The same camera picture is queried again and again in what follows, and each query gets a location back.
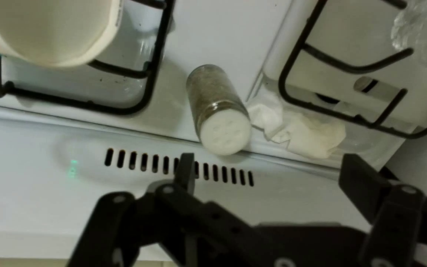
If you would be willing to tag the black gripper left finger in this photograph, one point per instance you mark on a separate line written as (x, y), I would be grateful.
(190, 232)

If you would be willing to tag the front black stove grate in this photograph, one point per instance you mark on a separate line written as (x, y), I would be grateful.
(120, 81)

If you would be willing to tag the black stove grate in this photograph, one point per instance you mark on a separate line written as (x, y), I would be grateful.
(335, 58)
(120, 81)

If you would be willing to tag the white gas stove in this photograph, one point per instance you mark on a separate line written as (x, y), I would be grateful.
(129, 128)

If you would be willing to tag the crumpled white paper towel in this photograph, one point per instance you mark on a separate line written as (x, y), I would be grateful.
(298, 132)

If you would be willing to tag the rear black stove grate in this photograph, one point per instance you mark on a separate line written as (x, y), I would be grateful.
(335, 58)

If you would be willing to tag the spice jar with white lid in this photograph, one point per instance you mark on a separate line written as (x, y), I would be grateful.
(220, 118)

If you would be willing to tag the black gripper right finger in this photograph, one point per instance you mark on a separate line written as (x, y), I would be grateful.
(396, 213)

